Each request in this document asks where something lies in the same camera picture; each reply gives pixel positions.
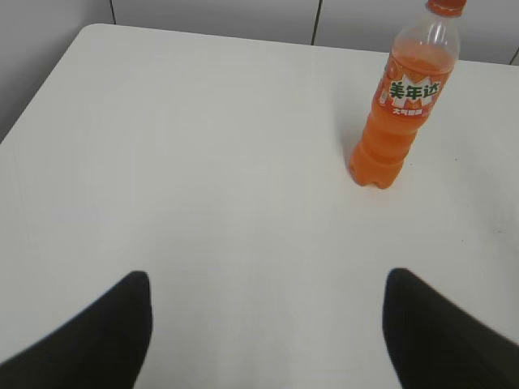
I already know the orange soda bottle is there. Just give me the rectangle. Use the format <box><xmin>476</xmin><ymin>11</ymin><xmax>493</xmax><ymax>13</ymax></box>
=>
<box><xmin>349</xmin><ymin>5</ymin><xmax>460</xmax><ymax>189</ymax></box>

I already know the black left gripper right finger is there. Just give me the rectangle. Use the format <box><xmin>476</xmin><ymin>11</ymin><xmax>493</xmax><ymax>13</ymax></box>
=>
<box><xmin>383</xmin><ymin>268</ymin><xmax>518</xmax><ymax>388</ymax></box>

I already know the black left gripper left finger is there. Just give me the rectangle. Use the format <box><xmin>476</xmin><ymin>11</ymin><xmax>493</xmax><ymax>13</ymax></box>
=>
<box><xmin>1</xmin><ymin>271</ymin><xmax>152</xmax><ymax>388</ymax></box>

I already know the orange bottle cap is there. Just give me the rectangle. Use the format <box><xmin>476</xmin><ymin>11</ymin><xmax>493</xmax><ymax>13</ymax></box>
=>
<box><xmin>426</xmin><ymin>0</ymin><xmax>466</xmax><ymax>18</ymax></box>

